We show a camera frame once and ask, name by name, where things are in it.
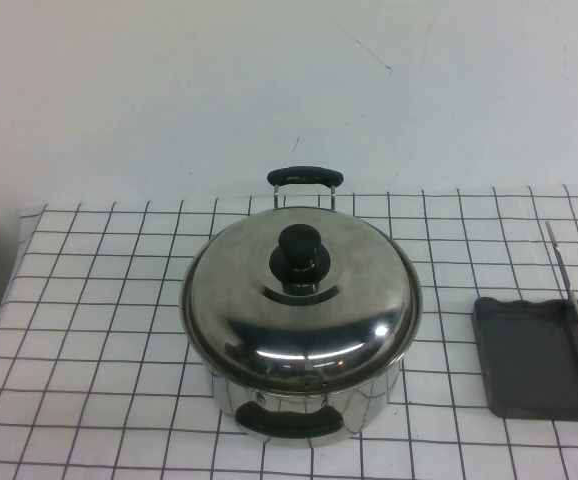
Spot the steel pot lid black knob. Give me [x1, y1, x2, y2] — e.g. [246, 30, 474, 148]
[184, 203, 423, 392]

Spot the stainless steel cooking pot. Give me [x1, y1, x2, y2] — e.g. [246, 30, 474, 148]
[179, 167, 426, 450]

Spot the grey pot lid rack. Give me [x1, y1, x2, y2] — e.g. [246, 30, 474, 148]
[472, 221, 578, 422]

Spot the white black checked tablecloth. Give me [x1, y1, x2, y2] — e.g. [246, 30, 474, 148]
[0, 182, 578, 480]

